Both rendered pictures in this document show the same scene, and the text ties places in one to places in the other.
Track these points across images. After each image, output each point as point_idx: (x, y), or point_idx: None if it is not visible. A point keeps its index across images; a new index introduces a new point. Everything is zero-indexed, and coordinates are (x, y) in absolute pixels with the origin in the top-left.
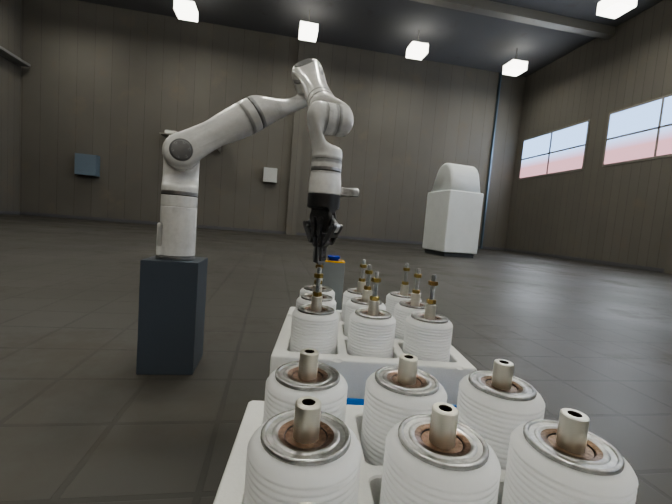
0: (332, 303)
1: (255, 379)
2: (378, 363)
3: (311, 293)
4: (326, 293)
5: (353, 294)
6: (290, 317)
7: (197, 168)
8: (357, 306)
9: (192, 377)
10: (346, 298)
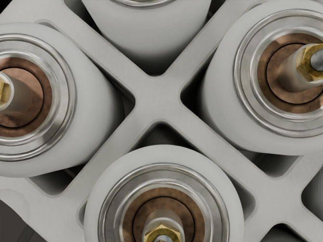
0: (238, 206)
1: (27, 230)
2: None
3: (106, 212)
4: (88, 107)
5: (160, 13)
6: (37, 212)
7: None
8: (318, 147)
9: None
10: (134, 32)
